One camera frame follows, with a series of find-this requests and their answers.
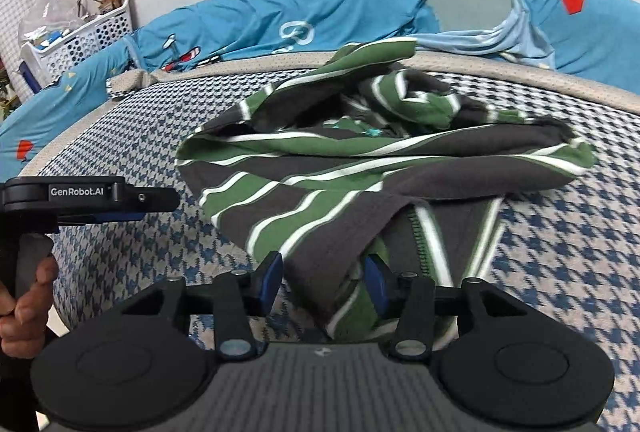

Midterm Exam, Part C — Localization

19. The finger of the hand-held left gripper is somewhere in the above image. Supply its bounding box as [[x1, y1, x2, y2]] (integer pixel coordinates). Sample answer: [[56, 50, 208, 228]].
[[124, 188, 181, 213], [57, 211, 147, 226]]

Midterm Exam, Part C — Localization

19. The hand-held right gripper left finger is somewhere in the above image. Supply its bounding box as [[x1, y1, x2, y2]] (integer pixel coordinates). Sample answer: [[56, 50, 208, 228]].
[[122, 251, 285, 360]]

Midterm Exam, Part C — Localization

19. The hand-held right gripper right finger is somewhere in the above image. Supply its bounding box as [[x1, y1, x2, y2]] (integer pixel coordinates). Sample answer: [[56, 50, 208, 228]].
[[362, 255, 523, 360]]

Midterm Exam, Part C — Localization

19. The green grey striped shirt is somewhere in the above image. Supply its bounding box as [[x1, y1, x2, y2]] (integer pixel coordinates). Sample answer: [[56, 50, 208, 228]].
[[176, 38, 600, 343]]

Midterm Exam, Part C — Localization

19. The person's left hand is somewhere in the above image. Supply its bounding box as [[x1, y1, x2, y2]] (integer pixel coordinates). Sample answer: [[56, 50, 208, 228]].
[[0, 256, 59, 359]]

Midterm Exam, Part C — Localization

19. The green potted plant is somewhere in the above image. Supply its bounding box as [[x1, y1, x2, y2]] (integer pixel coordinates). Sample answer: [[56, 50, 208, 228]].
[[0, 66, 21, 123]]

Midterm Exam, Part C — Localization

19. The white perforated plastic basket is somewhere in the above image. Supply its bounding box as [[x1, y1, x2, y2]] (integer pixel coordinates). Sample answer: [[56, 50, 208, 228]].
[[20, 0, 135, 90]]

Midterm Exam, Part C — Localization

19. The houndstooth bed mat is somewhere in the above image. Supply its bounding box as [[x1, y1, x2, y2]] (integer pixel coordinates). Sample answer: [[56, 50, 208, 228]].
[[37, 49, 640, 432]]

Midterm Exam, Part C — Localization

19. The clear plastic bag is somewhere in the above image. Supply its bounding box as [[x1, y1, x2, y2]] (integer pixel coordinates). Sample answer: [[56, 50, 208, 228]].
[[19, 0, 108, 45]]

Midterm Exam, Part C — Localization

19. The blue printed bed bumper cover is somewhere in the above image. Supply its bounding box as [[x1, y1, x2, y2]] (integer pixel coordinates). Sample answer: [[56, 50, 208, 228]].
[[0, 0, 640, 177]]

